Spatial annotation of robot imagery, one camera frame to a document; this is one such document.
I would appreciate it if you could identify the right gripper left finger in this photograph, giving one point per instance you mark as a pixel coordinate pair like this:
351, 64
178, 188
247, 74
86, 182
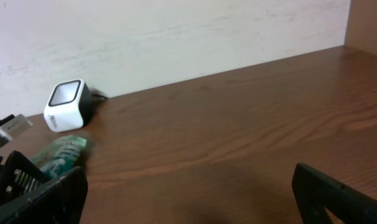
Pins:
59, 200

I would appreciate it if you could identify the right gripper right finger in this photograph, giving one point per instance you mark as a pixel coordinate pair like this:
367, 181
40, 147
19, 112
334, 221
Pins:
317, 193

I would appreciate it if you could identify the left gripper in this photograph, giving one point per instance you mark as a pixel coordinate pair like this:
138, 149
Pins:
18, 175

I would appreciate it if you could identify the blue mouthwash bottle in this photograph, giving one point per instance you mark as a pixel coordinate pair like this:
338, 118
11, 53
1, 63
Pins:
60, 155

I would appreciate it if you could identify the white barcode scanner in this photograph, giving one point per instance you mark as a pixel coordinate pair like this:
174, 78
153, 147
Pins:
69, 107

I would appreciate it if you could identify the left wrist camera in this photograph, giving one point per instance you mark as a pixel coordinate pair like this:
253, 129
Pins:
13, 128

